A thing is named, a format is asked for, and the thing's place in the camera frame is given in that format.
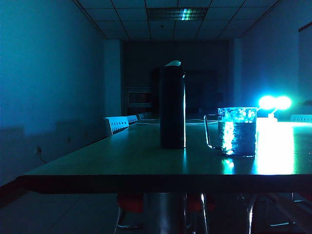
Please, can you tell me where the black thermos cup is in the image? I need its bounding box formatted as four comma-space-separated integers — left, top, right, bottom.
159, 60, 188, 150

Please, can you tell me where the low glass door cabinet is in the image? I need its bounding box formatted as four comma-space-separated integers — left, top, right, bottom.
125, 87, 152, 108

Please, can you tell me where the red stool with chrome legs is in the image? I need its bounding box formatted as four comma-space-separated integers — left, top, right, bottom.
186, 194, 216, 213
116, 194, 144, 229

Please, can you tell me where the metal table column leg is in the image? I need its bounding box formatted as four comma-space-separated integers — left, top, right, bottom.
143, 192, 186, 234

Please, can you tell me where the louvered ceiling light fixture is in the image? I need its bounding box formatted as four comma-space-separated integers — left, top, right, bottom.
147, 7, 208, 21

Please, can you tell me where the chrome chair leg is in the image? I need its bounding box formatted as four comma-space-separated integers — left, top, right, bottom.
199, 194, 208, 234
244, 195, 259, 234

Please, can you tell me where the twin head LED lamp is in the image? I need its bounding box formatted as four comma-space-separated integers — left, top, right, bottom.
258, 95, 293, 118

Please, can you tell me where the clear glass mug with handle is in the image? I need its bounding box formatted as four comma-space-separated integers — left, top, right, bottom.
203, 106, 258, 157

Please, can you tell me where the wall socket with cord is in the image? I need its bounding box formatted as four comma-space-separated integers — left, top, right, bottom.
35, 145, 48, 163

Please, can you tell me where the framed wall whiteboard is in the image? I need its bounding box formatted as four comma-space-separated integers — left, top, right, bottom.
297, 20, 312, 108

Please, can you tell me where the chrome chair frame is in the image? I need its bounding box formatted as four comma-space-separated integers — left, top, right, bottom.
265, 192, 312, 227

